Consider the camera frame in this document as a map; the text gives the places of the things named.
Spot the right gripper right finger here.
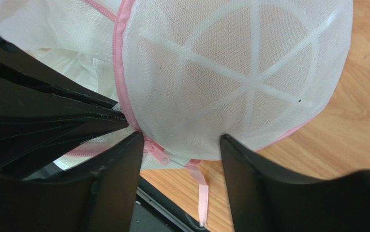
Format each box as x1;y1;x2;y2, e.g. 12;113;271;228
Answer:
220;134;370;232

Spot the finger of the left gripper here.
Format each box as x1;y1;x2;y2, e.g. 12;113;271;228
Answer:
0;112;128;178
0;36;120;119

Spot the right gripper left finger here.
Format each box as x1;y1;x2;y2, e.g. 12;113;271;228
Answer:
0;132;144;232

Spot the white bra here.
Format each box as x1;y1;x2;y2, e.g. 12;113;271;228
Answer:
26;49;119;102

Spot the white mesh laundry bag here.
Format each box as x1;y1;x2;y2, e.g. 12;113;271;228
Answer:
0;0;353;228

